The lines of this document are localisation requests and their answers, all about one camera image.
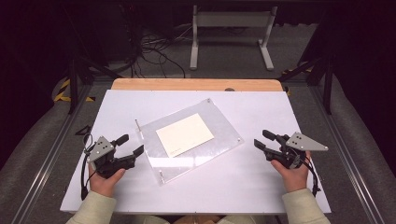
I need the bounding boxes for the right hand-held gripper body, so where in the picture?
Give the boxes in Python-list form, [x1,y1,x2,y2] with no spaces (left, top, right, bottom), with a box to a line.
[264,132,330,171]

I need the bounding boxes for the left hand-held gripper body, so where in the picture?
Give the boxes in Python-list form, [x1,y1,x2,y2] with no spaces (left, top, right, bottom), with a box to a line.
[86,135,138,180]

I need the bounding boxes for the clear acrylic frame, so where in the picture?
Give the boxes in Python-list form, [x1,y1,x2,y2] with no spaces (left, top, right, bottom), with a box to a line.
[135,98,245,187]

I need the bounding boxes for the person's right hand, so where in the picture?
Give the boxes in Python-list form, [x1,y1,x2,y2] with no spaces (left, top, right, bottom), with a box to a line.
[270,150,312,194]

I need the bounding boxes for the person's left hand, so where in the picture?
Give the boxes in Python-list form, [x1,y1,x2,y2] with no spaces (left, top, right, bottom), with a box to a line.
[88,162,127,199]

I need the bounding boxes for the cream paper card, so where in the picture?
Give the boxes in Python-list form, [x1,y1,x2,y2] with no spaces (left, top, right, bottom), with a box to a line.
[155,112,216,159]

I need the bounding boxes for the yellow black floor tape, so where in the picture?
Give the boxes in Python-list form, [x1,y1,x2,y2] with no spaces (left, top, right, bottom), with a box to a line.
[52,77,96,104]

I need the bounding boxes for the black tripod stand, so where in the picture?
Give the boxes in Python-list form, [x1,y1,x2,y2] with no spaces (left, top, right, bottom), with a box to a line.
[277,8,336,116]
[62,6,124,115]

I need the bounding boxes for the wooden table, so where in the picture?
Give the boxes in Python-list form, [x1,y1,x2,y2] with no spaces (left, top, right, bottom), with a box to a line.
[110,77,284,92]

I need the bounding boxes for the white metal stand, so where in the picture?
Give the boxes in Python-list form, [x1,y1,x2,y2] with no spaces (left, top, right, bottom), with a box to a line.
[189,4,279,72]

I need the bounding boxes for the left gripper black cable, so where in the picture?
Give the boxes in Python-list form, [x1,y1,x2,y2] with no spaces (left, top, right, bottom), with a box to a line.
[79,133,95,202]

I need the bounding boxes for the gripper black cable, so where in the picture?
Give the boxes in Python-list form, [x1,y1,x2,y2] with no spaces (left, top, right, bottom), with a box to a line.
[300,155,321,198]
[79,133,95,202]

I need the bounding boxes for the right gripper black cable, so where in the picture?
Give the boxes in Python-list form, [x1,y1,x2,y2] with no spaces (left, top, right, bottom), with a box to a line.
[300,155,321,198]

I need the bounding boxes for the aluminium rail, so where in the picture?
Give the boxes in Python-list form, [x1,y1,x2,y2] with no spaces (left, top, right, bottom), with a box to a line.
[10,83,94,224]
[310,85,387,224]

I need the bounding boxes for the black floor cables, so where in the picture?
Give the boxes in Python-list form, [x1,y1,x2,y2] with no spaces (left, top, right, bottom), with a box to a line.
[129,21,188,79]

